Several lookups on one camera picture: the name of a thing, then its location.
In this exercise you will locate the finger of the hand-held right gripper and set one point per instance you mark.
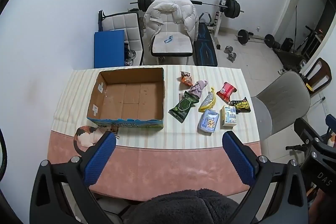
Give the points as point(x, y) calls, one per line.
point(309, 132)
point(330, 123)

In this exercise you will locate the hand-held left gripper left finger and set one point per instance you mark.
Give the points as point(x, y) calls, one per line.
point(101, 158)

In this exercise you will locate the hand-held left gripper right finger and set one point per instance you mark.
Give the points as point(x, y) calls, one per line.
point(240, 161)

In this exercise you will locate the cream and blue carton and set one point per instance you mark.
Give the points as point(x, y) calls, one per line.
point(229, 116)

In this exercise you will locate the light blue tissue pack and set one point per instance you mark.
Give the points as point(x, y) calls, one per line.
point(209, 121)

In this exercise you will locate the black and yellow snack packet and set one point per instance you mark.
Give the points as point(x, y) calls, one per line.
point(242, 106)

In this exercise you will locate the cardboard box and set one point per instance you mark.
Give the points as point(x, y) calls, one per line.
point(126, 100)

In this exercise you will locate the yellow banana-shaped pouch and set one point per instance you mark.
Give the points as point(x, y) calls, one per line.
point(207, 102)

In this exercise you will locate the red snack packet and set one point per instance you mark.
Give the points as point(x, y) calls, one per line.
point(226, 91)

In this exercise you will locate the dark green snack packet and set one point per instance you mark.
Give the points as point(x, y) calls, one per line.
point(182, 107)

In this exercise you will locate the lilac knotted cloth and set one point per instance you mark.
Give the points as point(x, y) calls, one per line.
point(198, 87)

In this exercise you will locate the orange snack packet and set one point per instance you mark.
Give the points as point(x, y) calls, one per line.
point(185, 79)

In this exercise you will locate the grey shell chair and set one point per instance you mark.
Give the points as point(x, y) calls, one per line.
point(283, 95)

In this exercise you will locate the brown wooden chair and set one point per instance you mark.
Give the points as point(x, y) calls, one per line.
point(324, 69)

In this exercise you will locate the person's dark fleece clothing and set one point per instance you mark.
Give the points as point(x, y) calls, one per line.
point(183, 208)

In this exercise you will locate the black box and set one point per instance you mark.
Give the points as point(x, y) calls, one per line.
point(287, 44)

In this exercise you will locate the blue mat board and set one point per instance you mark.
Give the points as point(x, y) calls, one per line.
point(109, 48)

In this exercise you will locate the short barbell with black plates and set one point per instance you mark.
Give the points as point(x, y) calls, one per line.
point(242, 35)

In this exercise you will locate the black weight bench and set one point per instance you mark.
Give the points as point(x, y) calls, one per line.
point(204, 48)

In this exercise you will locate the white padded chair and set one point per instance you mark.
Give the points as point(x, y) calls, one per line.
point(170, 48)

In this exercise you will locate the small blue packet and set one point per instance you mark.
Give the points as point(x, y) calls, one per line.
point(168, 39)

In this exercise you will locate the white quilted chair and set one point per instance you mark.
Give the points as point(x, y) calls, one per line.
point(120, 22)

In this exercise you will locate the white puffer jacket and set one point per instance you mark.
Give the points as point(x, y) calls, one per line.
point(162, 14)

